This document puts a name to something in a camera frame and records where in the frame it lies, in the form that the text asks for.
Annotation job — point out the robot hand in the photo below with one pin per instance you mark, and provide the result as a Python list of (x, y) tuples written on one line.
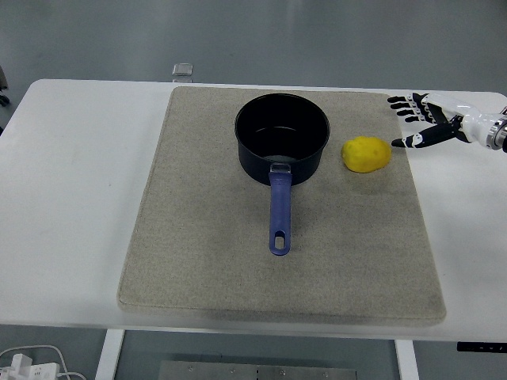
[(473, 122)]

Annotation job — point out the yellow potato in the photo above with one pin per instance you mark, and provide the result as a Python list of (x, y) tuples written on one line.
[(366, 154)]

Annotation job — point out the black table control panel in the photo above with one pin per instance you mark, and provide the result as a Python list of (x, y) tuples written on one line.
[(481, 347)]

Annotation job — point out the white table leg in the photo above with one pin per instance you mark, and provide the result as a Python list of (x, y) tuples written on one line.
[(407, 362), (109, 356)]

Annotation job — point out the beige grey table mat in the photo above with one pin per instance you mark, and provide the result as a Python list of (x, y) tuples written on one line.
[(222, 245)]

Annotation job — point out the grey metal plate with screws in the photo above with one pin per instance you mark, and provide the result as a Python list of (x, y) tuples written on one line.
[(237, 372)]

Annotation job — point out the dark chair base with wheel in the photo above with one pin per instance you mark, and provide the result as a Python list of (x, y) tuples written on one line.
[(3, 81)]

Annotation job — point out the white power strip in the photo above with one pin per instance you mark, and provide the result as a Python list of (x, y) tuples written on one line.
[(35, 372)]

